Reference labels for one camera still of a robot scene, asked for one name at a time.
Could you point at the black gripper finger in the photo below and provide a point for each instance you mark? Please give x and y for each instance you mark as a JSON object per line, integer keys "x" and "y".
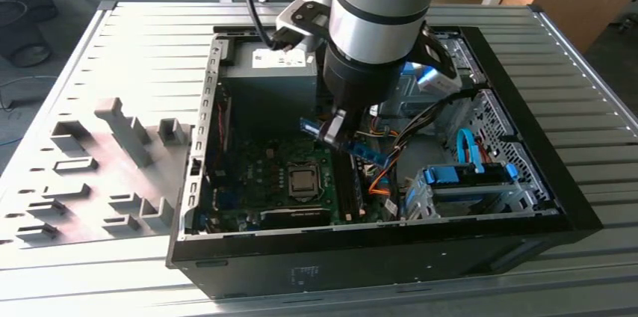
{"x": 333, "y": 126}

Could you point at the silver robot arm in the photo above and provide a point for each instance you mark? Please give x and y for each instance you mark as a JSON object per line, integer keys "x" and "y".
{"x": 380, "y": 3}

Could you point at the black RAM slot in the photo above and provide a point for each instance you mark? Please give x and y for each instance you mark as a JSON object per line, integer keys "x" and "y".
{"x": 341, "y": 186}

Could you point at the grey metal drive cage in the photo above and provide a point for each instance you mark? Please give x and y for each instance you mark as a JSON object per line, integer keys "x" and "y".
{"x": 414, "y": 98}

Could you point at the silver CPU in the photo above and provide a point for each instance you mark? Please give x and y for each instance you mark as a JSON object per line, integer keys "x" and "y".
{"x": 302, "y": 179}

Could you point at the CPU socket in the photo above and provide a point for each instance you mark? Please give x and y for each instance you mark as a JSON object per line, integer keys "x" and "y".
{"x": 285, "y": 182}

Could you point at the grey power supply unit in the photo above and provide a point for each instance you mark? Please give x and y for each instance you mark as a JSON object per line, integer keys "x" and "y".
{"x": 269, "y": 70}

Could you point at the green motherboard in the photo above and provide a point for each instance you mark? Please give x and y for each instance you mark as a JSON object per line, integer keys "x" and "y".
{"x": 249, "y": 182}

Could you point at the hard disk in blue carrier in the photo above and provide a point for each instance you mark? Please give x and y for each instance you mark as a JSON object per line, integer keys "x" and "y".
{"x": 441, "y": 175}

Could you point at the black graphics card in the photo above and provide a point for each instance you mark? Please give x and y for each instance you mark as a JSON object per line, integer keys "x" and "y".
{"x": 294, "y": 218}

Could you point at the grey metal disk bay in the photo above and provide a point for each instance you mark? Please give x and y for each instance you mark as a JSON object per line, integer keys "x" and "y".
{"x": 469, "y": 197}

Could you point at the black PC case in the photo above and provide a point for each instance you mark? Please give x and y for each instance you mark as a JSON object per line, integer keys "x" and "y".
{"x": 349, "y": 268}

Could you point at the grey parts rack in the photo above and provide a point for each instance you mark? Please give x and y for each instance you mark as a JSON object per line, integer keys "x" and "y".
{"x": 125, "y": 182}

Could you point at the black wheeled bin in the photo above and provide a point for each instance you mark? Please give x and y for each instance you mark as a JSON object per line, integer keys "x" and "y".
{"x": 25, "y": 40}

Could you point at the blue plastic drive bracket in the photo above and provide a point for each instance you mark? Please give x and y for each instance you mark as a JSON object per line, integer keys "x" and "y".
{"x": 410, "y": 72}

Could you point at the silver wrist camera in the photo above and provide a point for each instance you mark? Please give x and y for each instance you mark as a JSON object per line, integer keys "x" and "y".
{"x": 294, "y": 21}
{"x": 441, "y": 83}

